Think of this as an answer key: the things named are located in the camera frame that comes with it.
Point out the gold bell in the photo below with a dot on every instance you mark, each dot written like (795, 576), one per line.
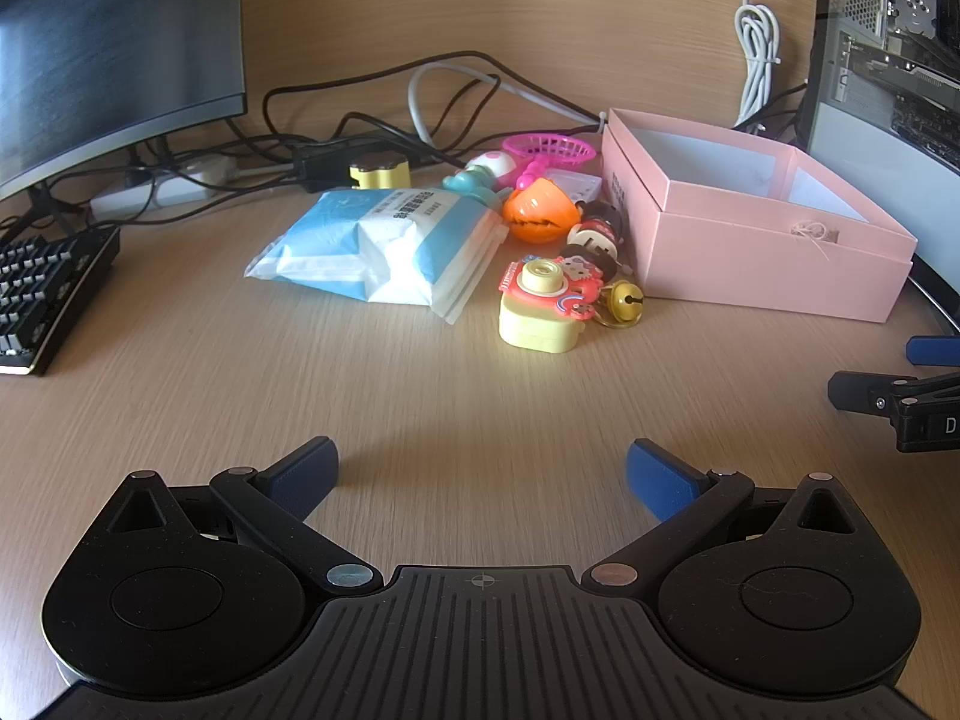
(622, 304)

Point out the teal plastic toy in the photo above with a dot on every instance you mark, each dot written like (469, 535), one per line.
(469, 187)

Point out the black power adapter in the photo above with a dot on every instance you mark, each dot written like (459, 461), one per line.
(330, 161)

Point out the yellow container with dark lid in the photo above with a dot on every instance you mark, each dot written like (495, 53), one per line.
(381, 174)

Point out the blue white wet wipes pack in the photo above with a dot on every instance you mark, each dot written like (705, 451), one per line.
(375, 240)

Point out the black keyboard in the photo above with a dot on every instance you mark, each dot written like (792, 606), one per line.
(45, 292)

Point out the black curved monitor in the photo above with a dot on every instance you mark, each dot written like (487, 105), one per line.
(112, 37)

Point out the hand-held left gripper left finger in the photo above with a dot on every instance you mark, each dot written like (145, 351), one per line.
(307, 471)

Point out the orange plastic toy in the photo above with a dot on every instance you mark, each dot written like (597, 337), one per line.
(536, 210)

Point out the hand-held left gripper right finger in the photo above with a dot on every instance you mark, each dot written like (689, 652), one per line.
(664, 480)

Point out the white pink round toy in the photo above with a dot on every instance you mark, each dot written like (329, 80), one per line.
(491, 163)

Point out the pink cardboard box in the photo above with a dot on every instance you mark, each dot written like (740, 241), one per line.
(750, 255)

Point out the pink plastic basket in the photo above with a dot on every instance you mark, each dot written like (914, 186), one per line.
(551, 146)

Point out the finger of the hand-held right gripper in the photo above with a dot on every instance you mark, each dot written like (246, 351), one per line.
(855, 390)
(934, 350)

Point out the white power strip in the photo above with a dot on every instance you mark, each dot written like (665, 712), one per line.
(150, 191)

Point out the yellow pink toy camera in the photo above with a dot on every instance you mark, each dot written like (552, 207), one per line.
(544, 304)

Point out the computer case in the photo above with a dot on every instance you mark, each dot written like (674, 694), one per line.
(885, 75)

